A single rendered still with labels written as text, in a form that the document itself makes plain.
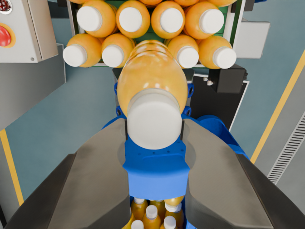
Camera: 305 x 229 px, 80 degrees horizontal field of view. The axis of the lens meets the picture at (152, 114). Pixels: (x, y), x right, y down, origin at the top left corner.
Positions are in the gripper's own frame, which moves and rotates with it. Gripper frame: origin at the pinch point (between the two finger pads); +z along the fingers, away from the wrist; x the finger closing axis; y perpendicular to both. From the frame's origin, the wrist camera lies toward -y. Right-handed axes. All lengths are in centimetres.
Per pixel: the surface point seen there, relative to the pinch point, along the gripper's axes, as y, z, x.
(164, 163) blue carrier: 18.4, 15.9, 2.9
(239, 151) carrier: 62, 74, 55
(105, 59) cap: 0.6, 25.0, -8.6
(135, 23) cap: -5.8, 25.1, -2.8
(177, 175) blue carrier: 19.0, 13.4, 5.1
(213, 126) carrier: 73, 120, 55
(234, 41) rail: -1.9, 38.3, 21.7
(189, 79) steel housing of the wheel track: 8.9, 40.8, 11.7
